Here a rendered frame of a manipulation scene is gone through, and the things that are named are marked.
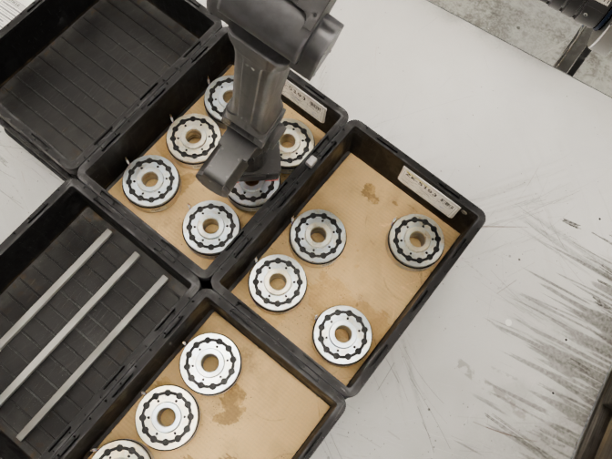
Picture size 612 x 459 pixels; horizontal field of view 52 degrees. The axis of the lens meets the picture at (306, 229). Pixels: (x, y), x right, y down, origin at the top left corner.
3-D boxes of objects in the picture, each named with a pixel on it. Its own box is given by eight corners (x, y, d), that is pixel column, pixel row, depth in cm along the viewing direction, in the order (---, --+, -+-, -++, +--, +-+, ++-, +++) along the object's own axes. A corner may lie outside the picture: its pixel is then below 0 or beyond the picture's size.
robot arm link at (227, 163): (290, 123, 87) (238, 88, 86) (244, 188, 84) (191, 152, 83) (275, 149, 99) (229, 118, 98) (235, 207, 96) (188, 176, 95)
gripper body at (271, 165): (281, 177, 104) (281, 159, 97) (219, 180, 103) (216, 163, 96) (279, 141, 106) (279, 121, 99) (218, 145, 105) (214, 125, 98)
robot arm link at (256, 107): (354, 8, 49) (239, -74, 48) (315, 66, 48) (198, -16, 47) (292, 127, 92) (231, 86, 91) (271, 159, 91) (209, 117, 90)
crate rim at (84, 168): (227, 30, 119) (226, 22, 116) (351, 121, 114) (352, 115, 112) (76, 178, 108) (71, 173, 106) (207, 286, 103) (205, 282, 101)
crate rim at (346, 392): (351, 121, 114) (353, 115, 112) (485, 219, 110) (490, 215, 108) (207, 286, 103) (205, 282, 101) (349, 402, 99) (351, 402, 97)
